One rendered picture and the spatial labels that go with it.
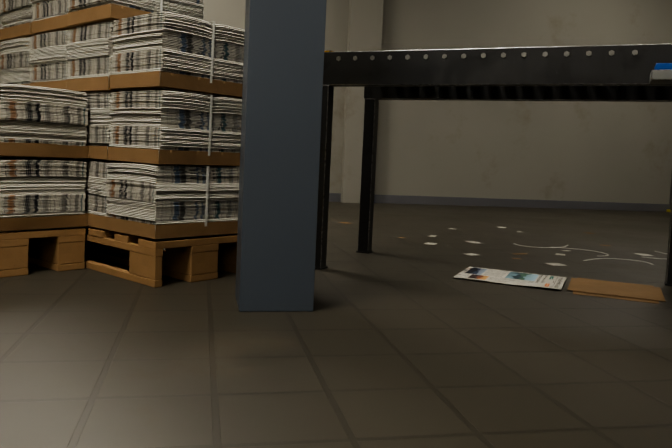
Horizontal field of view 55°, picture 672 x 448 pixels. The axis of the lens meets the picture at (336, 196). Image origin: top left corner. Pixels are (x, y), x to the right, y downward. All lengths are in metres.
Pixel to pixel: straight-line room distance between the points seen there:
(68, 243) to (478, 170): 4.77
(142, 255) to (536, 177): 5.18
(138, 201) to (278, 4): 0.77
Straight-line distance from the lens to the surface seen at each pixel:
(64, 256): 2.34
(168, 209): 2.04
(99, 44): 2.33
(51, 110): 2.29
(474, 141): 6.46
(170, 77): 2.03
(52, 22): 2.64
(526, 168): 6.70
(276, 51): 1.73
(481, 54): 2.23
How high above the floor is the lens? 0.42
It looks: 3 degrees down
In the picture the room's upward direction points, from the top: 3 degrees clockwise
